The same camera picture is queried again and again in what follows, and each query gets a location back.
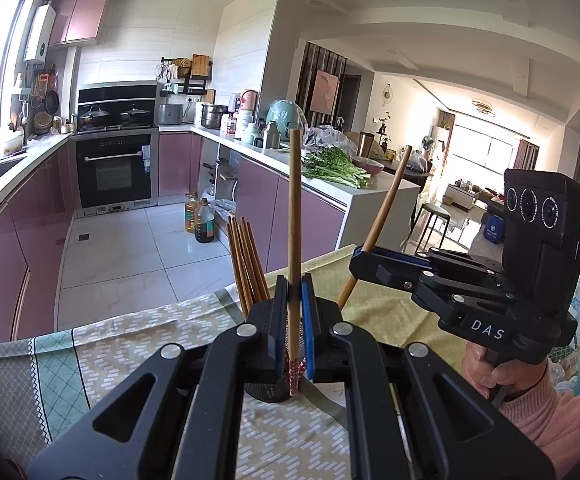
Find yellow oil bottle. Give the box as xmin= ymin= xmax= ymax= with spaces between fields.
xmin=185 ymin=192 xmax=203 ymax=233

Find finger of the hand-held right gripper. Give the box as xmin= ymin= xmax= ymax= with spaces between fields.
xmin=369 ymin=246 xmax=503 ymax=277
xmin=348 ymin=251 xmax=517 ymax=318

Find hanging pans and utensils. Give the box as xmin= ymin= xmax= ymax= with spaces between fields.
xmin=30 ymin=70 xmax=61 ymax=136

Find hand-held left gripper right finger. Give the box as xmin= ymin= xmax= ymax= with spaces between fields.
xmin=300 ymin=273 xmax=556 ymax=480

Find green and yellow patterned tablecloth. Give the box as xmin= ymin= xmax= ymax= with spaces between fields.
xmin=0 ymin=245 xmax=471 ymax=480

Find black mesh chopstick holder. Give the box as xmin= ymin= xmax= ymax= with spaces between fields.
xmin=242 ymin=305 xmax=293 ymax=404

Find bunch of wooden chopsticks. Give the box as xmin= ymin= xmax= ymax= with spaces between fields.
xmin=226 ymin=216 xmax=271 ymax=318

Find pink base cabinet beside oven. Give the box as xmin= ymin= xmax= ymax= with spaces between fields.
xmin=157 ymin=132 xmax=203 ymax=197

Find pink wall picture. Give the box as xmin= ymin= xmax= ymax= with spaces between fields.
xmin=310 ymin=70 xmax=341 ymax=113

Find black range hood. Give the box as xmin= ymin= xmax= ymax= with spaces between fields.
xmin=77 ymin=84 xmax=158 ymax=132

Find black pot with lid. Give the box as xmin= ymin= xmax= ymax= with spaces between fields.
xmin=120 ymin=105 xmax=152 ymax=127

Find clear plastic bag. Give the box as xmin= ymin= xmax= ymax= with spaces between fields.
xmin=304 ymin=125 xmax=358 ymax=158

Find black bar stool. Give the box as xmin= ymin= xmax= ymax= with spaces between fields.
xmin=412 ymin=202 xmax=451 ymax=256

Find black wall rack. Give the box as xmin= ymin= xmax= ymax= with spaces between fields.
xmin=159 ymin=55 xmax=213 ymax=96

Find wok with glass lid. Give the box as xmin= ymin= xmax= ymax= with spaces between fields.
xmin=79 ymin=106 xmax=111 ymax=129

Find wooden chopstick red patterned end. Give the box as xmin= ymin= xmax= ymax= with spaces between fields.
xmin=286 ymin=129 xmax=305 ymax=396
xmin=336 ymin=145 xmax=414 ymax=309

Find stainless steel pot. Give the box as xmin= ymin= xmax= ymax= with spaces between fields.
xmin=201 ymin=103 xmax=228 ymax=129

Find blue bag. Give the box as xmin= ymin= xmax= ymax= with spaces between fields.
xmin=482 ymin=214 xmax=507 ymax=246

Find pink bowl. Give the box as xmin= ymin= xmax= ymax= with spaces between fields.
xmin=355 ymin=157 xmax=386 ymax=177

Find white paper sheet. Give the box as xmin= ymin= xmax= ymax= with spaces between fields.
xmin=314 ymin=382 xmax=347 ymax=412

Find pink base cabinets under sink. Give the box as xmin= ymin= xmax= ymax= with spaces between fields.
xmin=0 ymin=145 xmax=76 ymax=346

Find person's right forearm pink sleeve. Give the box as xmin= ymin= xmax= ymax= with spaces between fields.
xmin=497 ymin=360 xmax=580 ymax=480

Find person's right hand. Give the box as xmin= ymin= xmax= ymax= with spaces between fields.
xmin=460 ymin=342 xmax=551 ymax=402

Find bunch of green vegetables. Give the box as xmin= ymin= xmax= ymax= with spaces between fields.
xmin=302 ymin=147 xmax=371 ymax=190

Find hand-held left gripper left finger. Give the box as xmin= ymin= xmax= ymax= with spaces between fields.
xmin=27 ymin=275 xmax=291 ymax=480

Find pink island cabinet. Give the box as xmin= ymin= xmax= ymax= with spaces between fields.
xmin=237 ymin=155 xmax=348 ymax=273

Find black built-in oven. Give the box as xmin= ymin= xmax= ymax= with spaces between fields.
xmin=75 ymin=132 xmax=159 ymax=209

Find crumpled plastic bag under counter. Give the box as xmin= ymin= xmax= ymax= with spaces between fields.
xmin=210 ymin=199 xmax=238 ymax=226

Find pink wall cabinet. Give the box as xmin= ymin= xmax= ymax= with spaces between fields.
xmin=47 ymin=0 xmax=112 ymax=48

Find dark oil bottle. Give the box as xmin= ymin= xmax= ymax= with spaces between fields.
xmin=194 ymin=198 xmax=216 ymax=244

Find white water heater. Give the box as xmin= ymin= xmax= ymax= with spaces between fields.
xmin=24 ymin=4 xmax=55 ymax=63

